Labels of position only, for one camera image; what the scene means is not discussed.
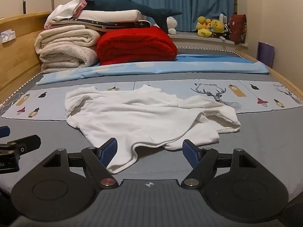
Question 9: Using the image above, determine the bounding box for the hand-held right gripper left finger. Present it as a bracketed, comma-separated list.
[43, 138, 119, 190]

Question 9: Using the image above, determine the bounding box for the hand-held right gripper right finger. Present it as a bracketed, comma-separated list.
[180, 139, 258, 190]

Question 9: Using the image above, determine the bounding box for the white towel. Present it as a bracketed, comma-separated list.
[65, 85, 241, 173]

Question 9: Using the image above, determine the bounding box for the deer printed mat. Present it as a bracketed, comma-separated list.
[1, 77, 303, 121]

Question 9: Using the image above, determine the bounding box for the light blue bed sheet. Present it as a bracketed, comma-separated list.
[35, 53, 270, 86]

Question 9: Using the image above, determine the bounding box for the white fleece folded blanket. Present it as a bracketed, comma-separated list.
[39, 44, 100, 74]

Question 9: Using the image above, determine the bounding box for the tissue box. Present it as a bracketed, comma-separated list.
[0, 29, 16, 44]

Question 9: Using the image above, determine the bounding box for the red folded quilt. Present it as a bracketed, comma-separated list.
[96, 26, 178, 66]

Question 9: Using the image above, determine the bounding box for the cream folded blanket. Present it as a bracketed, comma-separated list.
[35, 25, 102, 54]

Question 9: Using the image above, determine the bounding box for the yellow plush toy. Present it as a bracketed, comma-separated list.
[196, 16, 213, 38]
[209, 19, 225, 35]

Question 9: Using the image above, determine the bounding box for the black white striped toy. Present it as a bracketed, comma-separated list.
[222, 24, 231, 40]

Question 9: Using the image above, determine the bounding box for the white plush toy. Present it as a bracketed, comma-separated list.
[166, 16, 178, 35]

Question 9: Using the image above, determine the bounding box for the dark red cushion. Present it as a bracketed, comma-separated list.
[229, 14, 247, 45]

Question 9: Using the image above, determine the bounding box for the white pink-trimmed cloth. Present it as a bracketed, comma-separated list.
[45, 0, 88, 29]

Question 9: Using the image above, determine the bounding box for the white pillow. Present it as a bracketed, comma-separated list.
[77, 9, 149, 22]

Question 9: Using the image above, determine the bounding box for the dark blue shark plush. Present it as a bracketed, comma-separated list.
[84, 0, 183, 35]

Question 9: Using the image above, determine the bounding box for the blue curtain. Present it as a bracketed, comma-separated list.
[128, 0, 235, 33]

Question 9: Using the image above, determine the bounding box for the wooden bed frame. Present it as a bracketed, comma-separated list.
[0, 11, 303, 105]

